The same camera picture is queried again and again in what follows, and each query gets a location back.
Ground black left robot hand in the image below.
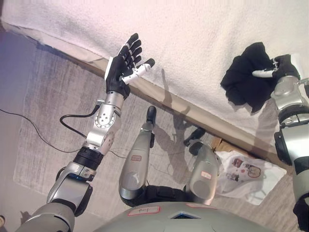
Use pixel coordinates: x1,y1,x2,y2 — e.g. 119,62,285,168
105,33,155,100

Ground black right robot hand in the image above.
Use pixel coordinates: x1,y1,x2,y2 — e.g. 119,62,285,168
252,54,301,84

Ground black garment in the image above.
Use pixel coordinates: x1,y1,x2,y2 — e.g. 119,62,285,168
220,42,278,114

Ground bed with white blanket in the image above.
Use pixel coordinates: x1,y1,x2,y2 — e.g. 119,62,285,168
0,0,309,147

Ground robot torso and legs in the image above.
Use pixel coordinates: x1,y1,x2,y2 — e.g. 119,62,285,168
13,44,309,232

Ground silver left robot leg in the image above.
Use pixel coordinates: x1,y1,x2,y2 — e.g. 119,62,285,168
118,105,157,202

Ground silver robot leg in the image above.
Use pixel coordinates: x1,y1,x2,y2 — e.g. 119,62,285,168
183,127,221,203
118,105,157,202

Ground white printed fabric bag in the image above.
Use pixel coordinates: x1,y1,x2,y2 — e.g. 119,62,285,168
214,149,287,206

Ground silver right robot leg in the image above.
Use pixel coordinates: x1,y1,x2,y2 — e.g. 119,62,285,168
183,127,221,203

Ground brown wooden bed frame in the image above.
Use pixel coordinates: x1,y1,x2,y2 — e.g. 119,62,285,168
0,20,296,176

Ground thin black floor cable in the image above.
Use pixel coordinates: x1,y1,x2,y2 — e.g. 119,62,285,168
0,108,127,159

